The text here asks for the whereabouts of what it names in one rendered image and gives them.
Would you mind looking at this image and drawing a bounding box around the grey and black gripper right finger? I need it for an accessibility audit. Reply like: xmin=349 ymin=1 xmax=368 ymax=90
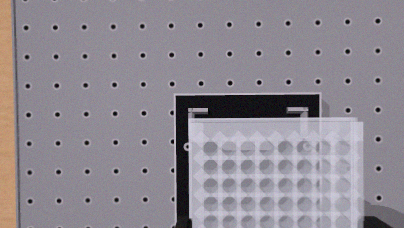
xmin=363 ymin=216 xmax=392 ymax=228

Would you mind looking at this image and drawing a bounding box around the grey perforated base plate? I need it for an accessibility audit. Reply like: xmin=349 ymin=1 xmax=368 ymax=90
xmin=11 ymin=0 xmax=404 ymax=228

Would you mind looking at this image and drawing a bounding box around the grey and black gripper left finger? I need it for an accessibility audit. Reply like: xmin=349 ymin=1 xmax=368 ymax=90
xmin=175 ymin=216 xmax=192 ymax=228

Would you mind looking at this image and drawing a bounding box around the white well plate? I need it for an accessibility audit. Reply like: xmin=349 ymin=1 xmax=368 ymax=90
xmin=188 ymin=117 xmax=364 ymax=228

